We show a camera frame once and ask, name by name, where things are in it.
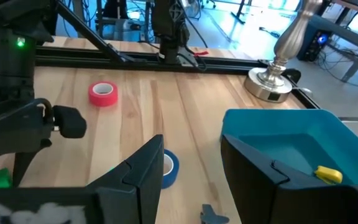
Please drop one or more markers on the green mini stapler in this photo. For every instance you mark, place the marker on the green mini stapler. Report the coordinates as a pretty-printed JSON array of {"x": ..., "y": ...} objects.
[{"x": 0, "y": 180}]

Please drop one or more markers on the black staple remover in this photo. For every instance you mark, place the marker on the black staple remover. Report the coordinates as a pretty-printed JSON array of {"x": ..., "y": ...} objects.
[{"x": 211, "y": 216}]

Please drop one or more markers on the blue tape roll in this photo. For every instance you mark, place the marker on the blue tape roll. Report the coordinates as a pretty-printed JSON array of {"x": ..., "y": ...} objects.
[{"x": 172, "y": 169}]

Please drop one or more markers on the black aluminium table frame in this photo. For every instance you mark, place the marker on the black aluminium table frame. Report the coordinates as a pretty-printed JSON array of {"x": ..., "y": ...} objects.
[{"x": 135, "y": 59}]

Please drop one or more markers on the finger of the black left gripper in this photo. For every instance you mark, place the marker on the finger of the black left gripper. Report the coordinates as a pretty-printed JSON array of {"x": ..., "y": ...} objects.
[{"x": 20, "y": 165}]

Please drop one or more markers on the floor fan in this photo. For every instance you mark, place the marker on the floor fan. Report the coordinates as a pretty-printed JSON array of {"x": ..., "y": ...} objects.
[{"x": 194, "y": 7}]

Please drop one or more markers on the teal plastic bin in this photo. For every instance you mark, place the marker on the teal plastic bin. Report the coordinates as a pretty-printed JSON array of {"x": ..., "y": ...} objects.
[{"x": 291, "y": 124}]

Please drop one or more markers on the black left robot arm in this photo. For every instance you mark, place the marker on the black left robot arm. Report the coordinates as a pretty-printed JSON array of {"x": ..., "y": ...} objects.
[{"x": 5, "y": 62}]

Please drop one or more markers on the yellow mini stapler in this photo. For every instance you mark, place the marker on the yellow mini stapler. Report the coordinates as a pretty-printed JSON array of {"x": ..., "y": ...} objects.
[{"x": 329, "y": 175}]

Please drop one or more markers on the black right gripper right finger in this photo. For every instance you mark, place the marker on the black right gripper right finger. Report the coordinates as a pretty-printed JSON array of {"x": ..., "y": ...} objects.
[{"x": 259, "y": 199}]

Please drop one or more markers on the red tape roll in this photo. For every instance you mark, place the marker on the red tape roll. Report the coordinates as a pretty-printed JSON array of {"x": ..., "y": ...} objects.
[{"x": 102, "y": 99}]

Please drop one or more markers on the silver lamp stand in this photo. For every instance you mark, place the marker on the silver lamp stand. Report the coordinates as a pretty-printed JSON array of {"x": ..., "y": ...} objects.
[{"x": 269, "y": 84}]

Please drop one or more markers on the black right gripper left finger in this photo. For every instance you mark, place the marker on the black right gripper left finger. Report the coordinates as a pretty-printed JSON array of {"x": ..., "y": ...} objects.
[{"x": 129, "y": 199}]

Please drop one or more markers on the red tag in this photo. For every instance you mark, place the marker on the red tag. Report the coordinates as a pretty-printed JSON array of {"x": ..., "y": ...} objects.
[{"x": 201, "y": 53}]

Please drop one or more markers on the black computer tower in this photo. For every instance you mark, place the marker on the black computer tower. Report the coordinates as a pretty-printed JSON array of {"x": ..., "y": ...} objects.
[{"x": 312, "y": 46}]

